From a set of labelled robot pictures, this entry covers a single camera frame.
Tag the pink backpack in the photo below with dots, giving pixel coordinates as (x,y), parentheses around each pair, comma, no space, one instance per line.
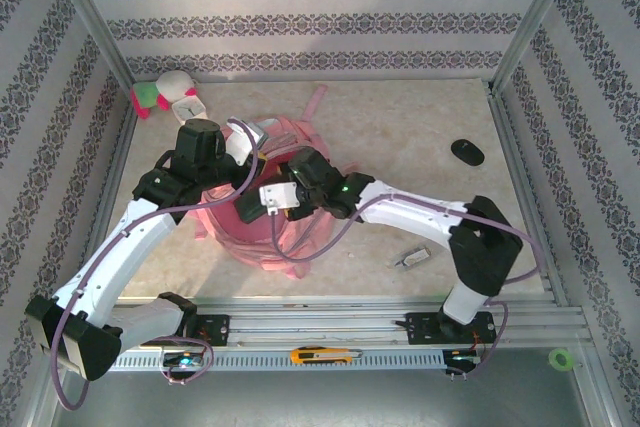
(240,237)

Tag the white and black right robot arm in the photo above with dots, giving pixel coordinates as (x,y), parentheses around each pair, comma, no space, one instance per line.
(415,214)

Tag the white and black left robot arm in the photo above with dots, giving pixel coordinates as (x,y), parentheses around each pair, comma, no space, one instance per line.
(115,257)

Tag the small white square clock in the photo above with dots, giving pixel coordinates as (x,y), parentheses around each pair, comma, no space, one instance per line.
(190,108)

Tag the white green pink plush toy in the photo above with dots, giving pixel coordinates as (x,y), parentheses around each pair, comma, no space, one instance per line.
(172,84)

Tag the small silver metal tool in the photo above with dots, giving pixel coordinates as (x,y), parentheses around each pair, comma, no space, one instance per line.
(412,257)

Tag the black computer mouse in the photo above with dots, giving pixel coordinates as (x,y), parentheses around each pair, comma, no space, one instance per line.
(467,152)

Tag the orange utility knife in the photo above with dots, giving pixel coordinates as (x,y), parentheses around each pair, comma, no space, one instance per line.
(312,356)

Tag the right controller board green light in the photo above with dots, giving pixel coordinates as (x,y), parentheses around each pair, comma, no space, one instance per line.
(462,358)

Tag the controller board green light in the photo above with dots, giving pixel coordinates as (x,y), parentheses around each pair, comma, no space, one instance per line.
(185,361)
(462,358)

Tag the left controller board green light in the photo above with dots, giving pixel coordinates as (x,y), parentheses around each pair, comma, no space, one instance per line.
(185,361)

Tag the green tape roll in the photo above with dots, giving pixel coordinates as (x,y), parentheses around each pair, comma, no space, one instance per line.
(554,359)

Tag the aluminium left side rail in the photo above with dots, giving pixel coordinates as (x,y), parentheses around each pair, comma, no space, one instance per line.
(107,197)

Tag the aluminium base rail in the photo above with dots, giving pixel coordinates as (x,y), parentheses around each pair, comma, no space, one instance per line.
(320,322)

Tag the aluminium left corner post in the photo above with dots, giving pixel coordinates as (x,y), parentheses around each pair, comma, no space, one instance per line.
(91,17)

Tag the aluminium corner post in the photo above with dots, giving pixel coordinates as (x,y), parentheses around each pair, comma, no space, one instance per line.
(536,17)
(91,17)

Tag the aluminium right side rail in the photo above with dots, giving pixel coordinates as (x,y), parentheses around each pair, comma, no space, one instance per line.
(512,147)

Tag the aluminium right corner post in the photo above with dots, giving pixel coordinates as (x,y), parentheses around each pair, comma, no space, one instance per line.
(536,17)

